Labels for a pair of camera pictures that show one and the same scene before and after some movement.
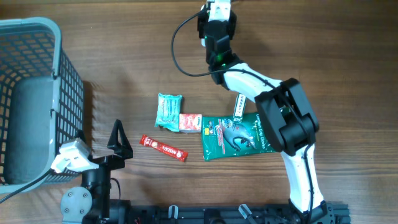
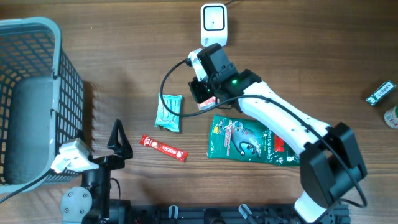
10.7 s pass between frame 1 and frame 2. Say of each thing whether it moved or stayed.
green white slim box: moved
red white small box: moved
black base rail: stayed
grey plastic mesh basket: stayed
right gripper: moved
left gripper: stayed
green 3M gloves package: moved
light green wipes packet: stayed
